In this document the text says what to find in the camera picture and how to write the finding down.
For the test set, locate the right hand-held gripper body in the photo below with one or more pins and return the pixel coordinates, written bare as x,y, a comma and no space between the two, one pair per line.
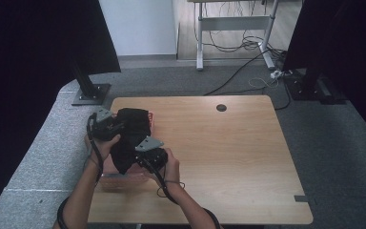
152,156

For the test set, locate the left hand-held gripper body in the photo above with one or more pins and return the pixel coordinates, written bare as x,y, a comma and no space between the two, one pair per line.
103,127

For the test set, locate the black shorts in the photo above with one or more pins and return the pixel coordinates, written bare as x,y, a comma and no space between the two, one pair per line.
132,140

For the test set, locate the pink plastic basket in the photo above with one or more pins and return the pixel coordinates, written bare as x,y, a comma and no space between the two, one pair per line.
127,181

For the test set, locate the person's left hand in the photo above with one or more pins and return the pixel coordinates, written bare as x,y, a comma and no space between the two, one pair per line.
103,149

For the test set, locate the person's right hand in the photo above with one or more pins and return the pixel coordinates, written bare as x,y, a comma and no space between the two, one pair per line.
171,168

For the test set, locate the black metal stand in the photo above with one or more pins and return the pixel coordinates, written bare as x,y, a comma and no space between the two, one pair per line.
311,86
90,93

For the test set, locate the round black table grommet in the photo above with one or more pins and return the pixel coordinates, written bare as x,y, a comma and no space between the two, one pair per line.
221,108

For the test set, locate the black curtain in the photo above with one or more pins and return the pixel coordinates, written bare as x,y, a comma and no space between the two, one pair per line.
28,63
346,47

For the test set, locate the white power strip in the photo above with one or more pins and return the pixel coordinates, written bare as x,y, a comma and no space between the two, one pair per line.
277,74

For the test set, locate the grey tape strip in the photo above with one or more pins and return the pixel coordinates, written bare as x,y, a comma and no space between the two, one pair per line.
300,198

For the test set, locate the white desk frame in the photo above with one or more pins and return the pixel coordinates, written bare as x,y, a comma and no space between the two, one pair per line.
235,23

